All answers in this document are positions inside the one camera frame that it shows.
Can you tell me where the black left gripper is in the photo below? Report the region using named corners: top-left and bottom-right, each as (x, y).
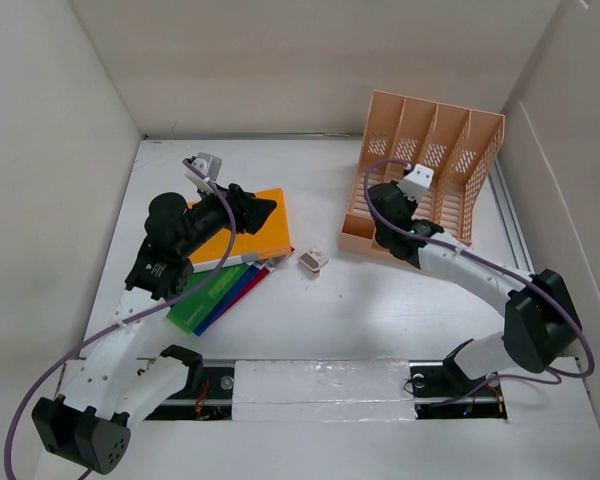
top-left (178, 179), bottom-right (274, 257)

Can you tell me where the orange folder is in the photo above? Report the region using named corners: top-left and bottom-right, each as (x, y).
top-left (187, 187), bottom-right (295, 274)

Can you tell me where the white grey eraser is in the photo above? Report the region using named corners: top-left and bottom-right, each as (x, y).
top-left (298, 248), bottom-right (329, 276)

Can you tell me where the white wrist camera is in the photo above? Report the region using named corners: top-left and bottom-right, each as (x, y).
top-left (183, 152), bottom-right (222, 195)
top-left (397, 164), bottom-right (434, 203)

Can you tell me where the green clip file folder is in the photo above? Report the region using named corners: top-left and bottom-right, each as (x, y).
top-left (167, 264), bottom-right (250, 334)

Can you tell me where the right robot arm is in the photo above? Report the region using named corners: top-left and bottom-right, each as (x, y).
top-left (364, 181), bottom-right (586, 403)

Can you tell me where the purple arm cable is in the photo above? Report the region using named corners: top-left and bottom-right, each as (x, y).
top-left (363, 158), bottom-right (595, 406)
top-left (5, 158), bottom-right (239, 480)

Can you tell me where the blue folder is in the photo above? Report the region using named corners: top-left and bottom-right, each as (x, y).
top-left (193, 264), bottom-right (262, 336)

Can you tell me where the peach plastic desk organizer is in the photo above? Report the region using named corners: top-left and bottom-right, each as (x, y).
top-left (338, 91), bottom-right (505, 261)

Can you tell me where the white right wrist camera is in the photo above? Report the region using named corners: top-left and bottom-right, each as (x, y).
top-left (397, 164), bottom-right (434, 203)

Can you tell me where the black metal mounting rail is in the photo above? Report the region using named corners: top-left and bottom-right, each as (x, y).
top-left (149, 361), bottom-right (507, 421)

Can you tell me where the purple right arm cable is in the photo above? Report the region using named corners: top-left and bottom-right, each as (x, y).
top-left (363, 158), bottom-right (595, 406)

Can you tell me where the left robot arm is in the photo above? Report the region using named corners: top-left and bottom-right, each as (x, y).
top-left (32, 184), bottom-right (277, 475)

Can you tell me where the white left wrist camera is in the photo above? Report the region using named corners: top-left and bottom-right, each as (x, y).
top-left (183, 152), bottom-right (222, 195)

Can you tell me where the red folder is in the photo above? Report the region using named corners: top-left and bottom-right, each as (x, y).
top-left (199, 247), bottom-right (296, 334)

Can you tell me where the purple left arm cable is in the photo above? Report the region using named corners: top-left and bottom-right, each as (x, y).
top-left (5, 158), bottom-right (239, 480)

